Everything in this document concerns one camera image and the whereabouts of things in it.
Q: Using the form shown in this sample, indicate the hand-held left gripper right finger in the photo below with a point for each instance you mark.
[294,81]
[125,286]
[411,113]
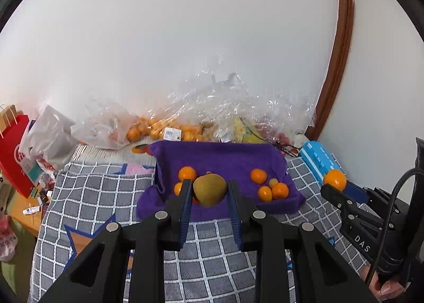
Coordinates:
[236,220]

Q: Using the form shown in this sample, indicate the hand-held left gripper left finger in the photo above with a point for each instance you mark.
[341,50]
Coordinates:
[185,217]

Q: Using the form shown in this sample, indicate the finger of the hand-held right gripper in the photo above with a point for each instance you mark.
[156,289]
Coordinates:
[338,200]
[356,190]

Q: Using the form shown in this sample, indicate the orange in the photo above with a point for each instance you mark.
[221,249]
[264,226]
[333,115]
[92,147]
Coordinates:
[335,179]
[187,173]
[280,190]
[178,188]
[258,176]
[265,192]

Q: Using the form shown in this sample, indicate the small yellow-green fruit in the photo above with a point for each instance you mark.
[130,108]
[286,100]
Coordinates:
[273,182]
[210,189]

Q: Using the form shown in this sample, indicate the purple towel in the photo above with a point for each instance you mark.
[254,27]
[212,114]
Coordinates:
[228,160]

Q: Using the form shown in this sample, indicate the person's right hand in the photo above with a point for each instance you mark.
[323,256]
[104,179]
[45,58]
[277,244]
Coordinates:
[387,291]

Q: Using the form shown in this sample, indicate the grey checked blanket with stars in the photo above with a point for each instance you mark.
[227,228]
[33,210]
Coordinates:
[212,256]

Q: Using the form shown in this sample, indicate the blue tissue box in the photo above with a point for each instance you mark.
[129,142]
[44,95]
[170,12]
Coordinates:
[314,155]

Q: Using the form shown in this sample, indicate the pink patterned cloth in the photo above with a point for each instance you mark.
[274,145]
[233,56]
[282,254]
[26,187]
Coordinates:
[135,169]

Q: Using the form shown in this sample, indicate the bag of red cherry tomatoes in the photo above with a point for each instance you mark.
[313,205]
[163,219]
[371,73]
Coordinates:
[281,137]

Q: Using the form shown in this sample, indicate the yellow package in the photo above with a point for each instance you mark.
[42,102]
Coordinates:
[245,130]

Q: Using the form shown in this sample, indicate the clear bag of oranges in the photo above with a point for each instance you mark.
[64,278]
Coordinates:
[99,127]
[159,130]

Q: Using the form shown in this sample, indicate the white printed sheet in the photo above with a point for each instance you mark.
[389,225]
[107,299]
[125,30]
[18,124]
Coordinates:
[99,154]

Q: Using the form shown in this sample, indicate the crumpled clear plastic wrap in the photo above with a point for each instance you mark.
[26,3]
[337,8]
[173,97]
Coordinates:
[232,107]

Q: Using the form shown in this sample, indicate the red and white plastic bag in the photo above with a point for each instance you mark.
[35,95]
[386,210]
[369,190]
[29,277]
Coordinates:
[46,165]

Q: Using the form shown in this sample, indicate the white tube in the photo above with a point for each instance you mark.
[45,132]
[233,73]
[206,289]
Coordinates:
[30,211]

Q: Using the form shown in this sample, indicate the teal and white box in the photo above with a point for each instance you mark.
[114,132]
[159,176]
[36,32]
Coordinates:
[33,170]

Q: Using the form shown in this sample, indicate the wooden nightstand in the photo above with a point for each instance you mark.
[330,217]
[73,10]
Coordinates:
[23,220]

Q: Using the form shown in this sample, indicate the red paper bag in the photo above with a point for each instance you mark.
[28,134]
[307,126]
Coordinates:
[13,164]

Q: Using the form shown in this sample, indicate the pink printed bag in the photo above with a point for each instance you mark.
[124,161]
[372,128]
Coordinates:
[6,240]

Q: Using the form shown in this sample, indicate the green cloth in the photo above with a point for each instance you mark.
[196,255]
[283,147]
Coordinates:
[8,273]

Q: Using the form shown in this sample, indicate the brown wooden door frame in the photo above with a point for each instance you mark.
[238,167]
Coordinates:
[341,58]

